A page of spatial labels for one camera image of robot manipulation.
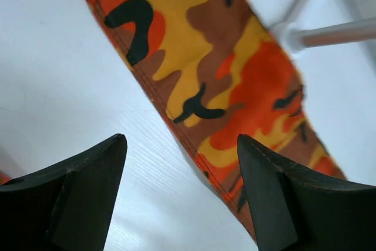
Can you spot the orange camouflage trousers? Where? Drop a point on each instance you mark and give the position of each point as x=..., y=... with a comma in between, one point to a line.
x=181, y=79

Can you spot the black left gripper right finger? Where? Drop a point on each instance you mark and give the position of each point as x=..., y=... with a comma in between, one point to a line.
x=296, y=208

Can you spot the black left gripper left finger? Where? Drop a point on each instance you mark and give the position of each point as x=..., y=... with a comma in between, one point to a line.
x=66, y=206

